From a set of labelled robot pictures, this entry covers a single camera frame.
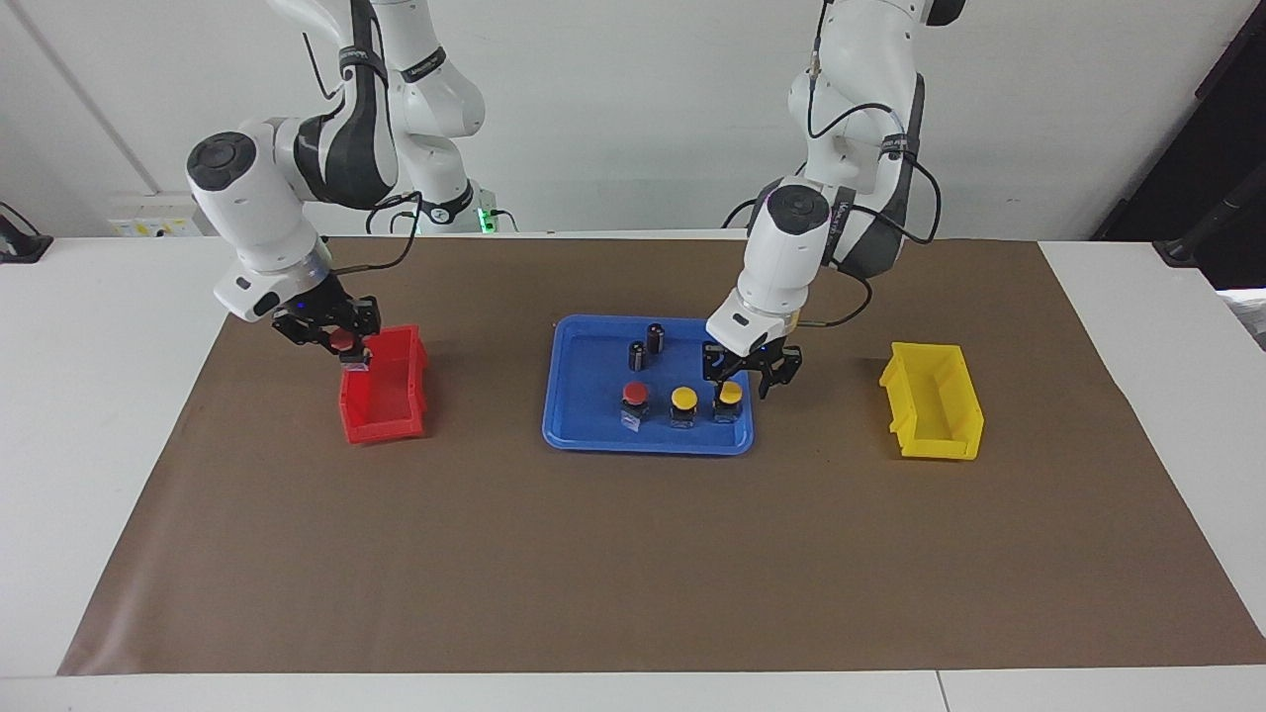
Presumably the red plastic bin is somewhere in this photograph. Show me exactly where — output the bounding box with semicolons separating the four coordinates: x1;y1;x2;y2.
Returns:
338;324;429;446

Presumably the blue plastic tray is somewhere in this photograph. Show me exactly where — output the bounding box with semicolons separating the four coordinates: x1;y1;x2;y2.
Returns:
541;314;756;457

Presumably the yellow plastic bin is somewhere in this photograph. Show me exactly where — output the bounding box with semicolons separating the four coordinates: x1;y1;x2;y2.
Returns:
879;341;986;462

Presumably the brown paper mat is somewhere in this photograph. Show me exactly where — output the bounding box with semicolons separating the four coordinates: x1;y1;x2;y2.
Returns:
56;235;1266;677

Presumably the black table clamp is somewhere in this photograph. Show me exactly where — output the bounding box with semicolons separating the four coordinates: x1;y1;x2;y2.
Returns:
0;201;54;264

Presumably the black stand pole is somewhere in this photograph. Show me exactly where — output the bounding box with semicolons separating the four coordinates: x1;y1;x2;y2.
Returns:
1152;168;1266;268

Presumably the dark black panel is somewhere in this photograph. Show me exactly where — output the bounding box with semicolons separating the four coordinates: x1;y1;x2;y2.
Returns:
1093;0;1266;290

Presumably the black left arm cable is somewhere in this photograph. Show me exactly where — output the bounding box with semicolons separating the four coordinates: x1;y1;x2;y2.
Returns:
796;49;943;328

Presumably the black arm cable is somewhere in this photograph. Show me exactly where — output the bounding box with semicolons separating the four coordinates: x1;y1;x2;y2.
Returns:
796;49;943;328
302;30;426;275

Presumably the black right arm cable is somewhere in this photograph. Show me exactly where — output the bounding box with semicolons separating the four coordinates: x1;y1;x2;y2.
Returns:
302;30;426;275

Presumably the white wall power strip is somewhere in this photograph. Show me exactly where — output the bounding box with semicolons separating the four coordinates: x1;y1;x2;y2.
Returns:
107;191;214;238

